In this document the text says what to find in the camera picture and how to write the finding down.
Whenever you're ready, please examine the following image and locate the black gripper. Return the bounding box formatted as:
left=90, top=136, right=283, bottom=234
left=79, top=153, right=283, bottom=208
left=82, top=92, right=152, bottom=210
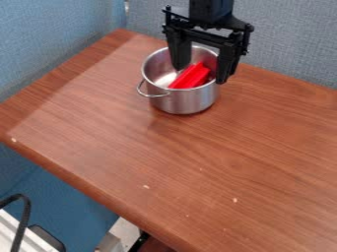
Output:
left=163, top=0, right=254, bottom=85

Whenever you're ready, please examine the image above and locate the metal pot with handle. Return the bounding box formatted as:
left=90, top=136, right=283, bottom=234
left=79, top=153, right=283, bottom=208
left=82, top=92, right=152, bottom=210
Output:
left=136, top=45, right=219, bottom=114

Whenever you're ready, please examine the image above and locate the red plastic block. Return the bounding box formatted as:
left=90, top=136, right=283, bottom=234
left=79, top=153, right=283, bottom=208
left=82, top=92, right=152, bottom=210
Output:
left=168, top=62, right=211, bottom=89

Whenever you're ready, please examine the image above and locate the black cable loop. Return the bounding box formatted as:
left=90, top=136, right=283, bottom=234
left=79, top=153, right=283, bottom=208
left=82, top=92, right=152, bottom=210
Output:
left=0, top=193, right=33, bottom=252

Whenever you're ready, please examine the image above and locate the black table leg frame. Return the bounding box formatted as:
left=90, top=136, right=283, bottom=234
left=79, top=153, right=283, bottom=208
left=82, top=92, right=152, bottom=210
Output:
left=127, top=231, right=150, bottom=252

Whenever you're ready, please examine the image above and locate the white and black box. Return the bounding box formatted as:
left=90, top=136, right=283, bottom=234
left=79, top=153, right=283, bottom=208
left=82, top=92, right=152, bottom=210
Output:
left=0, top=210, right=66, bottom=252

